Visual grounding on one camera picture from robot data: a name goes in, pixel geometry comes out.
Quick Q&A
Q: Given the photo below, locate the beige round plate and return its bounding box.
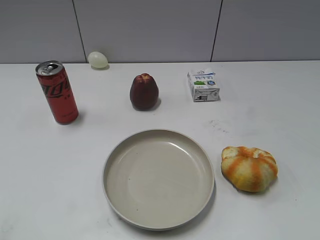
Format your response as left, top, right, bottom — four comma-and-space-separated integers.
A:
102, 129, 215, 231

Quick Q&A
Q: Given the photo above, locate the small white milk carton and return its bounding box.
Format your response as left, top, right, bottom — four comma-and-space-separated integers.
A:
187, 68, 220, 102

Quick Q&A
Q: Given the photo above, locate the orange striped bread bun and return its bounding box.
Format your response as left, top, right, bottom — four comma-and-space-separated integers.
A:
220, 146, 278, 193

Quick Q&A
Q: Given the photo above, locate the dark red wax apple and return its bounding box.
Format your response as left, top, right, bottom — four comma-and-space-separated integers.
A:
129, 73, 159, 111

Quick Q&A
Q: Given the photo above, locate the red cola can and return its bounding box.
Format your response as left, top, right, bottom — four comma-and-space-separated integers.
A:
35, 60, 79, 125

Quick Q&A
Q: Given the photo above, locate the pale white egg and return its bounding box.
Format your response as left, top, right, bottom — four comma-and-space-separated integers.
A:
87, 51, 109, 69

